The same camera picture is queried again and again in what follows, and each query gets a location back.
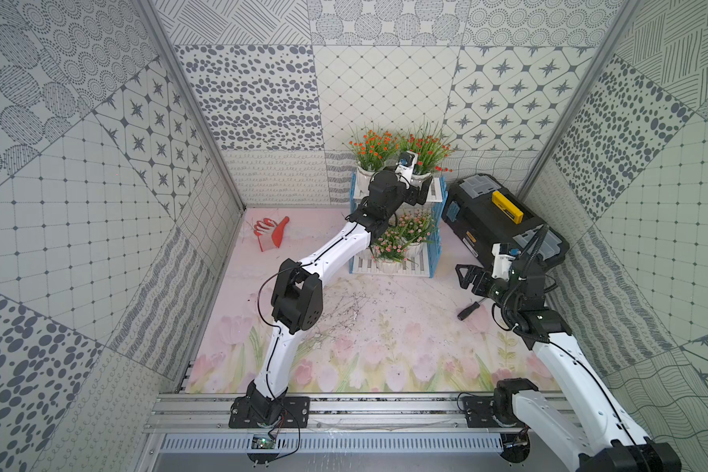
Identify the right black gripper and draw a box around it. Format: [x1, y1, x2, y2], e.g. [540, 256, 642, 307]
[457, 264, 521, 315]

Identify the orange flower pot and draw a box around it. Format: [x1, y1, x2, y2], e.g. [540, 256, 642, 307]
[349, 128, 398, 192]

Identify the pink flower pot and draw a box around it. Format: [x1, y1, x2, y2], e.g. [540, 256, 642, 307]
[372, 228, 407, 275]
[398, 210, 435, 261]

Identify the red flower pot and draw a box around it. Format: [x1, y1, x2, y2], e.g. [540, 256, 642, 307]
[399, 123, 452, 186]

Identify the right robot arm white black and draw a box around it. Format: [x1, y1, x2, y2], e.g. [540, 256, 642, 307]
[455, 260, 682, 471]

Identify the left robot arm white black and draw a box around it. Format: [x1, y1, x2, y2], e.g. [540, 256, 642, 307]
[244, 165, 428, 425]

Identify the blue white wooden rack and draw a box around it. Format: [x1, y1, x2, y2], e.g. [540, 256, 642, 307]
[348, 177, 448, 278]

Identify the black screwdriver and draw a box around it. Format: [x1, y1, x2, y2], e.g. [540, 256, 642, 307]
[456, 299, 483, 321]

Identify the black plastic toolbox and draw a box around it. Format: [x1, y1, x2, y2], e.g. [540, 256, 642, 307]
[442, 174, 545, 269]

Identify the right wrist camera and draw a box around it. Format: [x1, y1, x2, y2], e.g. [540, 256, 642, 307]
[492, 243, 520, 280]

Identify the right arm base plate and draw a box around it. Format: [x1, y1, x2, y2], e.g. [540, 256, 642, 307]
[457, 395, 525, 429]

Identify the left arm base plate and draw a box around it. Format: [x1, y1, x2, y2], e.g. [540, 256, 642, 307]
[228, 395, 311, 429]

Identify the aluminium rail frame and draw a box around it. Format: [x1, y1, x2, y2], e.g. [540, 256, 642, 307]
[144, 393, 521, 434]

